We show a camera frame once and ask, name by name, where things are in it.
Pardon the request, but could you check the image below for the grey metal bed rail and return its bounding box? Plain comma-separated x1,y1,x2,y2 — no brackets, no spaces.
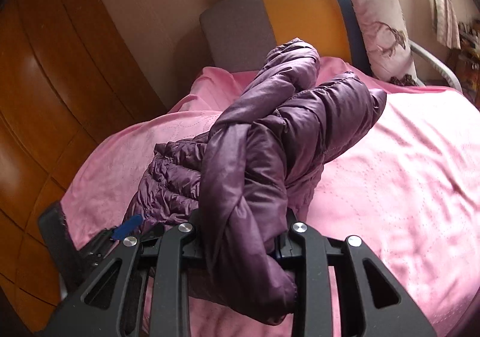
409,40,463,93

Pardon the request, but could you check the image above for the wooden wardrobe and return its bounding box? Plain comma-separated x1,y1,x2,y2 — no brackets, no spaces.
1,0,166,331

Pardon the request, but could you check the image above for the purple puffer jacket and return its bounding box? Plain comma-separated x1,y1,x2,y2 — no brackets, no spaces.
126,39,387,326

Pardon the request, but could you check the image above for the pink bed duvet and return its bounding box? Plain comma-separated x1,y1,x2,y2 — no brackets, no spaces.
61,67,479,336

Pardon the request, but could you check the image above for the right pink curtain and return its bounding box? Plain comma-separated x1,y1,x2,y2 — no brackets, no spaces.
433,0,461,49

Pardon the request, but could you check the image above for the wooden side shelf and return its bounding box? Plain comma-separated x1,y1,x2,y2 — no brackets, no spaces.
448,18,480,109

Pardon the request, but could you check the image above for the deer print pillow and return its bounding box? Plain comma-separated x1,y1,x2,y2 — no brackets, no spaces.
350,0,419,86

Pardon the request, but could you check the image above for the grey yellow blue headboard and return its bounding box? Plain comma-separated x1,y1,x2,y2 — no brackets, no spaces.
199,0,372,75

